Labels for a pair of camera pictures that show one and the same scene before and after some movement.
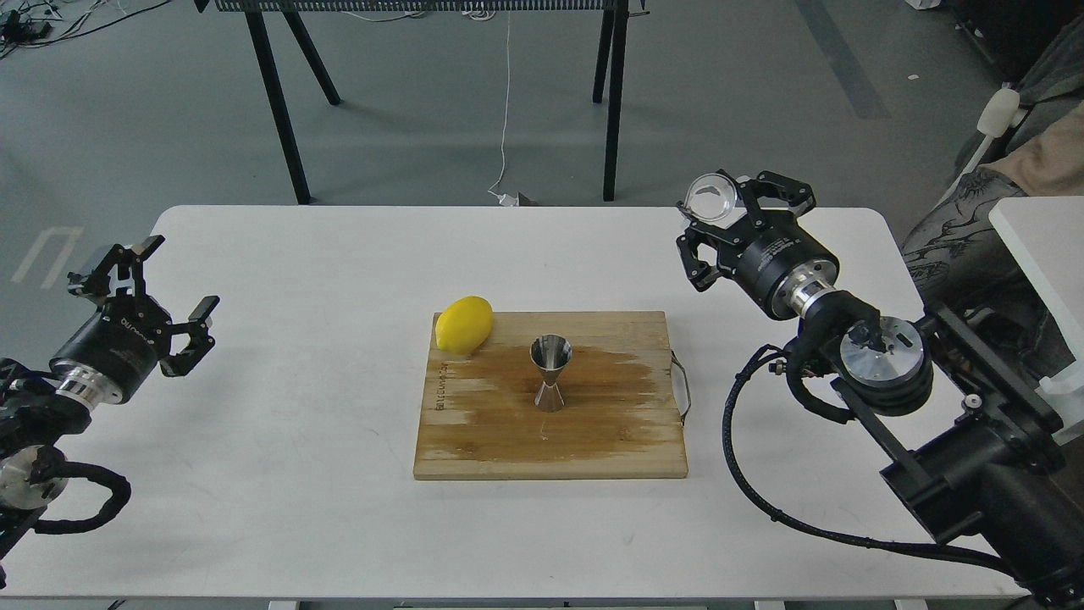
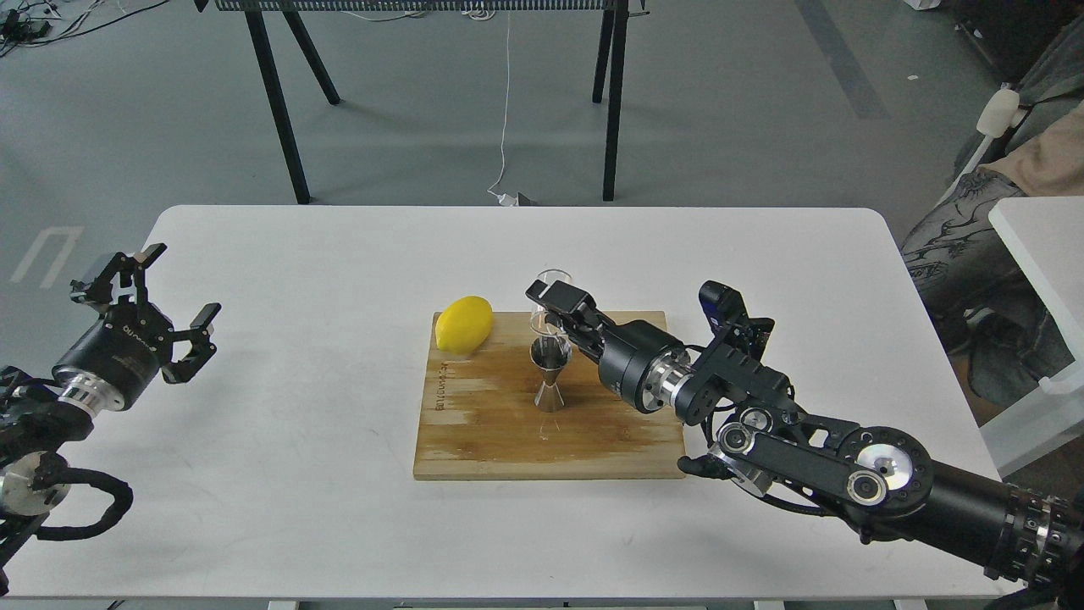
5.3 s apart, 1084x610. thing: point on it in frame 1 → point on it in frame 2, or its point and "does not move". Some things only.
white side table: (1048, 234) does not move
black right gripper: (778, 263) → (638, 362)
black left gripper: (118, 354) does not move
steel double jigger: (550, 352) does not move
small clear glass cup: (710, 196) → (538, 312)
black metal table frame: (611, 48) does not move
